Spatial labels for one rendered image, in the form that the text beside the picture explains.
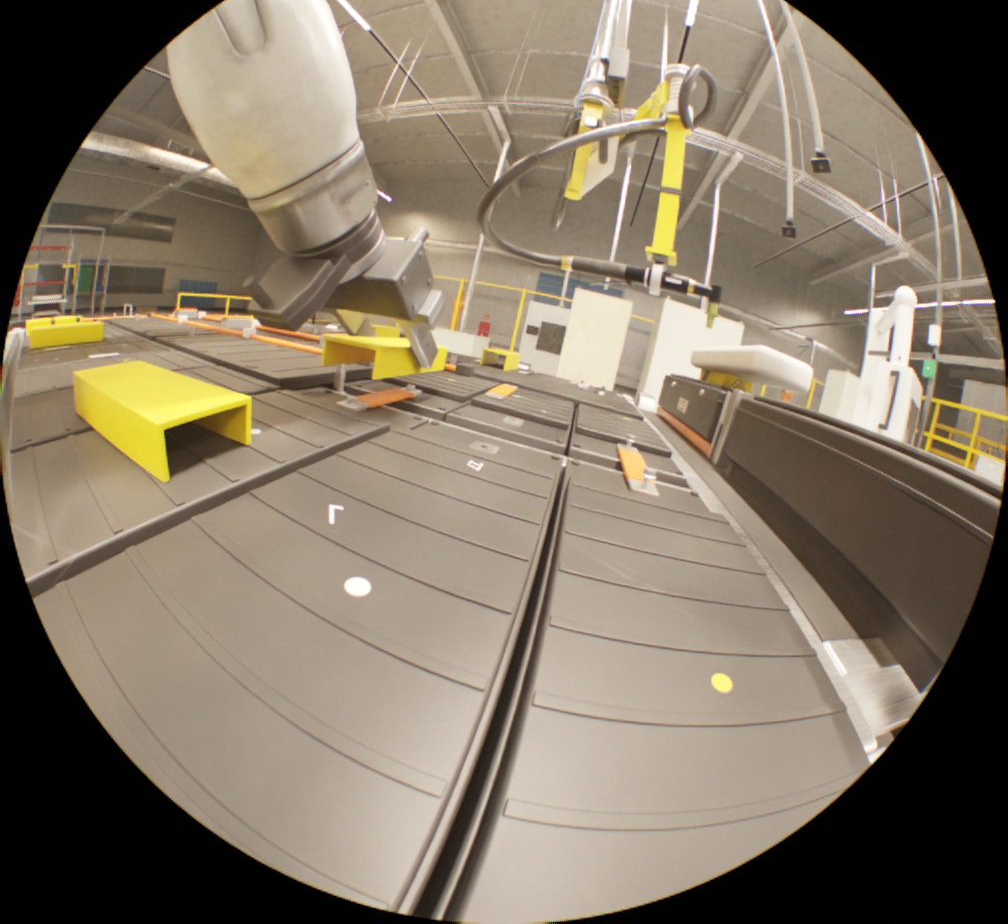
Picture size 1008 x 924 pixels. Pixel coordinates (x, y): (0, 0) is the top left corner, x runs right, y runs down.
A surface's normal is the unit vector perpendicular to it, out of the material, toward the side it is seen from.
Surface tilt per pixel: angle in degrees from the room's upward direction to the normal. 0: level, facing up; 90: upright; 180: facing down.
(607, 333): 90
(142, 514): 0
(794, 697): 0
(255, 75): 122
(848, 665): 0
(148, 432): 90
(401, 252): 55
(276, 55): 110
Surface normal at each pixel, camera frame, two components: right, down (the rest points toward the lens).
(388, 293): -0.30, 0.88
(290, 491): 0.22, -0.95
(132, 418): -0.08, 0.22
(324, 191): 0.63, 0.70
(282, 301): -0.07, -0.40
